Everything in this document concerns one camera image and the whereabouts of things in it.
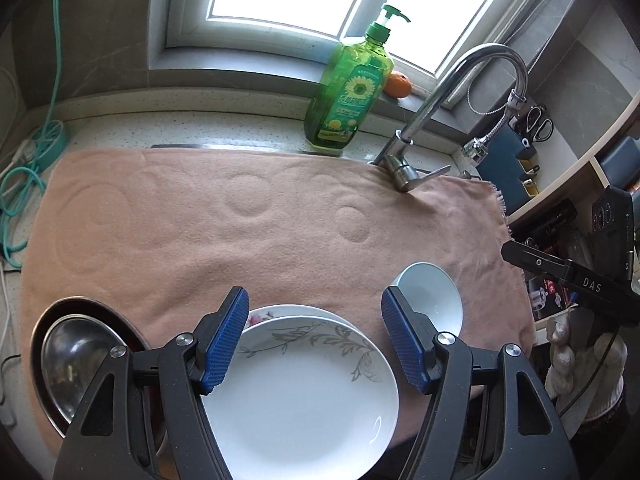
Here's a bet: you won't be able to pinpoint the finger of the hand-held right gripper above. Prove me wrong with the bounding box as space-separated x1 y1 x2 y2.
501 240 574 287

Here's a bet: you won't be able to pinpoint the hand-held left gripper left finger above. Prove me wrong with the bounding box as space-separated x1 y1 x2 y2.
52 286 251 480

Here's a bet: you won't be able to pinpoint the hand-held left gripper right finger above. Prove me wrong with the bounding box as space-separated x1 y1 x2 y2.
381 286 576 480

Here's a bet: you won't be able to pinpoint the small grey-green bowl white inside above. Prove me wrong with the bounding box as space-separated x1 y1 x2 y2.
390 261 463 341

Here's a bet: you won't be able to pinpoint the large white floral-rim plate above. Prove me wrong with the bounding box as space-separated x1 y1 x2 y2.
247 304 363 336

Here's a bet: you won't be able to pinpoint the white plate grey leaf print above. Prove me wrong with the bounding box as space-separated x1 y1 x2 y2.
200 316 401 480

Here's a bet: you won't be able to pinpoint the large stainless steel bowl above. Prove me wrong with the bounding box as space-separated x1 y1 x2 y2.
29 296 168 458

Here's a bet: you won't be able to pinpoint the red bowl steel inside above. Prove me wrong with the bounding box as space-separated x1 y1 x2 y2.
41 314 133 426

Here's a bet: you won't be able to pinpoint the person's right hand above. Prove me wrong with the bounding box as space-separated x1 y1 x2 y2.
544 309 629 422

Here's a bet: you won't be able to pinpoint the red white box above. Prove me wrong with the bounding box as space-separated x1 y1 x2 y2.
529 270 576 322

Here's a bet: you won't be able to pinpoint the curved wooden shelf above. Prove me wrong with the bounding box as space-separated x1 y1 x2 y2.
505 95 640 231

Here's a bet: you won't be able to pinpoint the blue storage box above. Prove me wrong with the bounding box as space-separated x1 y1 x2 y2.
599 136 640 187

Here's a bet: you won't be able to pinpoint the blue utensil holder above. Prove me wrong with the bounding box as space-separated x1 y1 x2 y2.
482 122 542 196

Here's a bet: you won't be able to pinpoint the pink fleece towel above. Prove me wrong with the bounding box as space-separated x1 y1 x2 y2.
20 147 536 453

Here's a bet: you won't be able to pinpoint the chrome kitchen faucet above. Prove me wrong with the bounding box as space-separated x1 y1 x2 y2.
370 43 529 193

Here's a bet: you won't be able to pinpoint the orange fruit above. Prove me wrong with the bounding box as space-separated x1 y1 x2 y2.
383 71 412 98

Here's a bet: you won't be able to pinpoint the green dish soap pump bottle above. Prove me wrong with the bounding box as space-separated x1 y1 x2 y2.
303 4 412 151

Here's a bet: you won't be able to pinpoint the teal power strip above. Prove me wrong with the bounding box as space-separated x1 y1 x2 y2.
20 120 69 173

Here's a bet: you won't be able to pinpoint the chrome pull-out sprayer hose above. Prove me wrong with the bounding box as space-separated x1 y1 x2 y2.
462 87 524 162

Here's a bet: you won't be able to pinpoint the black-handled scissors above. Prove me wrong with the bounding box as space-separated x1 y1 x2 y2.
520 105 555 142

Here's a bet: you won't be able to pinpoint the teal cable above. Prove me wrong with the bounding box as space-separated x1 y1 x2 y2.
0 0 66 268

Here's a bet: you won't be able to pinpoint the white window frame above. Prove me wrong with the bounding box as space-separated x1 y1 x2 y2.
147 0 591 111

